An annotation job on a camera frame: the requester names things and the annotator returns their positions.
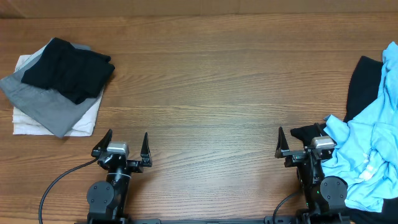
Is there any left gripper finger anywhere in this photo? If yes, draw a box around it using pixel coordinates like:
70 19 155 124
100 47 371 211
92 129 113 152
141 133 151 162

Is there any folded grey garment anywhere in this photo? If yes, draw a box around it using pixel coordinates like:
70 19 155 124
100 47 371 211
1 47 100 138

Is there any folded white garment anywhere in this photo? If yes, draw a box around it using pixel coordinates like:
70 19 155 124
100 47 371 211
12 54 104 138

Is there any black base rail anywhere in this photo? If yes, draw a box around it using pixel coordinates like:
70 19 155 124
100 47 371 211
74 215 351 224

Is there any light blue t-shirt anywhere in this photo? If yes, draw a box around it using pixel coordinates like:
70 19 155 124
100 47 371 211
322 42 397 213

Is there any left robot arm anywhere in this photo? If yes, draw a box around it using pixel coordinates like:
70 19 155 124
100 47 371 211
86 129 152 223

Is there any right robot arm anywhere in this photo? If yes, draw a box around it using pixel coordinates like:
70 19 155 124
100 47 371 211
264 123 350 224

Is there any black garment pile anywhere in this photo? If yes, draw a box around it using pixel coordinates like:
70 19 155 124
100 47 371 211
290 55 398 224

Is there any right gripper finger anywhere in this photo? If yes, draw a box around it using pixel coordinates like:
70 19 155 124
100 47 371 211
275 127 290 152
314 123 328 136

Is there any folded black garment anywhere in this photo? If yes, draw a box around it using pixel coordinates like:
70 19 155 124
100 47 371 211
21 38 115 105

